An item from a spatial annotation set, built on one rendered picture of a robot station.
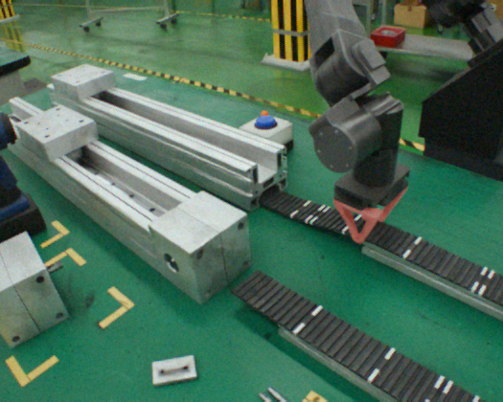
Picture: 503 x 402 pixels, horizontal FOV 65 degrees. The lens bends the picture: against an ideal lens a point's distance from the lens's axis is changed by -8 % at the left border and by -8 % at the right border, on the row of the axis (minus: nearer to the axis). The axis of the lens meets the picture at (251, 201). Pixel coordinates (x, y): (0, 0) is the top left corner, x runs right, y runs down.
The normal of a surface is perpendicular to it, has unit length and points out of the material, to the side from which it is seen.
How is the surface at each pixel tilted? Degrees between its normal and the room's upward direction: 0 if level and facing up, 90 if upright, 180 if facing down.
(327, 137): 90
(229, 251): 90
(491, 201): 0
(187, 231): 0
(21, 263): 0
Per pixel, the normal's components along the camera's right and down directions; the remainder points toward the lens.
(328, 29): -0.88, -0.05
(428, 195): -0.07, -0.81
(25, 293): 0.63, 0.41
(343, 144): -0.70, 0.45
